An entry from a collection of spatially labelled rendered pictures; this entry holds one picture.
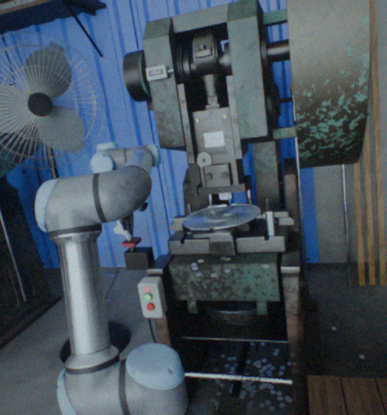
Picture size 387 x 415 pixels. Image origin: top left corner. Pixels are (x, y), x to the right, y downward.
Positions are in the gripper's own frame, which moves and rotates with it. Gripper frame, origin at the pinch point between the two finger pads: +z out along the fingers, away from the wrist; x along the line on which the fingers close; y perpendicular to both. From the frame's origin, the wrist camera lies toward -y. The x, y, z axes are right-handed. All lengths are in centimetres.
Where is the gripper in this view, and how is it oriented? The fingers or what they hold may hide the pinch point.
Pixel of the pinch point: (130, 237)
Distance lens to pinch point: 140.3
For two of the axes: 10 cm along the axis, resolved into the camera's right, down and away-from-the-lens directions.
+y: -9.5, 0.6, 2.9
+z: 1.4, 9.6, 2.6
